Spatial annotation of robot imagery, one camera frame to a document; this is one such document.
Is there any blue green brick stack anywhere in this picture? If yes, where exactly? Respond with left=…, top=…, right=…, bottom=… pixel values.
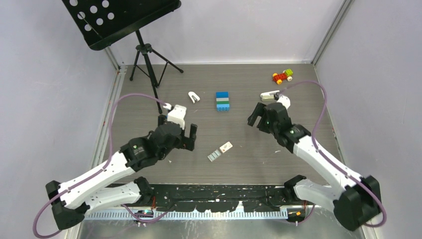
left=215, top=92, right=230, bottom=112

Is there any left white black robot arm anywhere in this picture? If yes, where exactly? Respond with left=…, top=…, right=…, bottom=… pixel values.
left=46, top=115, right=198, bottom=230

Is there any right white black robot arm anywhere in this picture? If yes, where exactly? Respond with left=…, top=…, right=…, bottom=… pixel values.
left=247, top=103, right=386, bottom=231

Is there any beige white stapler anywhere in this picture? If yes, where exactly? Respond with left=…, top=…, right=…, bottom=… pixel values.
left=260, top=90, right=280, bottom=102

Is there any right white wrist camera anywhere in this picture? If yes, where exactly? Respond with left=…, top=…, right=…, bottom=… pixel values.
left=274, top=94, right=291, bottom=110

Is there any black music stand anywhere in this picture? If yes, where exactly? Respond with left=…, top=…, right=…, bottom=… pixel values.
left=62, top=0, right=183, bottom=98

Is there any staple tray with staples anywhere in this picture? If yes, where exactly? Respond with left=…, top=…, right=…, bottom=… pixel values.
left=208, top=149, right=221, bottom=162

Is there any red green toy car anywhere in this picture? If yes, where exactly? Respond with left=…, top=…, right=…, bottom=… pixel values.
left=272, top=69, right=293, bottom=85

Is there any white staple box sleeve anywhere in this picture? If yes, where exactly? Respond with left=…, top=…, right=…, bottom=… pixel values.
left=219, top=141, right=233, bottom=153

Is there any white staple remover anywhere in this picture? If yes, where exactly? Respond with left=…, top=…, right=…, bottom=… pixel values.
left=188, top=91, right=201, bottom=104

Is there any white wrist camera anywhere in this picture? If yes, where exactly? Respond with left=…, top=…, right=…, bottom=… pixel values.
left=274, top=94, right=291, bottom=110
left=163, top=103, right=187, bottom=130

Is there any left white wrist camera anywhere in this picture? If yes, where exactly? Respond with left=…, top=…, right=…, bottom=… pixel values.
left=163, top=103, right=187, bottom=130

